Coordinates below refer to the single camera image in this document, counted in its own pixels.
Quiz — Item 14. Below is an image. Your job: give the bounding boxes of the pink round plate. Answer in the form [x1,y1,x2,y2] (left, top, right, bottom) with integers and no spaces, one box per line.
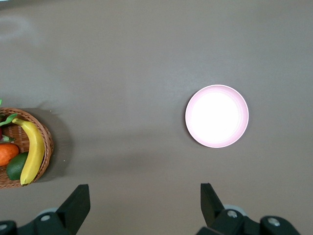
[185,84,250,149]

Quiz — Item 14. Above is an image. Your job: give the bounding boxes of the yellow banana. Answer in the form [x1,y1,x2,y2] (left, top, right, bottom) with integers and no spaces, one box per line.
[11,117,45,186]

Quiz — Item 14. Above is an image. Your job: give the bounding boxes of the orange mandarin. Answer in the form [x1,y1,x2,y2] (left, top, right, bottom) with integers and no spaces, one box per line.
[0,143,20,167]

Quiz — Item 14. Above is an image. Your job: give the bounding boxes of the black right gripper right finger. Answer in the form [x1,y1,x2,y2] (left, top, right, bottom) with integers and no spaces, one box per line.
[195,183,264,235]

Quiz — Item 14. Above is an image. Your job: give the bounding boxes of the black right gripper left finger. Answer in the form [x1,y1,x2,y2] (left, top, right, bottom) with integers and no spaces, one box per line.
[17,184,91,235]

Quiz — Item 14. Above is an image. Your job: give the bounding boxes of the brown wicker basket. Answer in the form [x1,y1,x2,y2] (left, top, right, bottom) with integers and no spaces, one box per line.
[0,107,54,189]

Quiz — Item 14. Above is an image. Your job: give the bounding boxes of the green avocado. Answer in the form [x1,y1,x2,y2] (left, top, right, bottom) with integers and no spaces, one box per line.
[6,151,29,181]

